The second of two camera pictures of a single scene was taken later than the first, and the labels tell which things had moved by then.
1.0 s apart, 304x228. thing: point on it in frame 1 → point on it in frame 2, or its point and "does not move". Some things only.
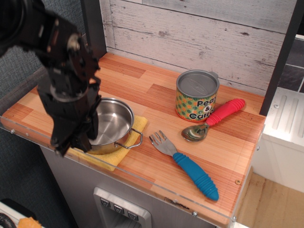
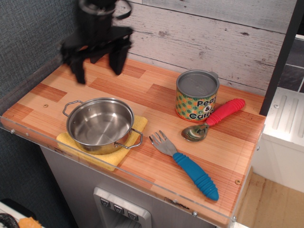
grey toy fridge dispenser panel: (117, 212) does not move
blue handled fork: (158, 140) does not move
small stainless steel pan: (115, 121) does not move
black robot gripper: (69, 117) → (95, 37)
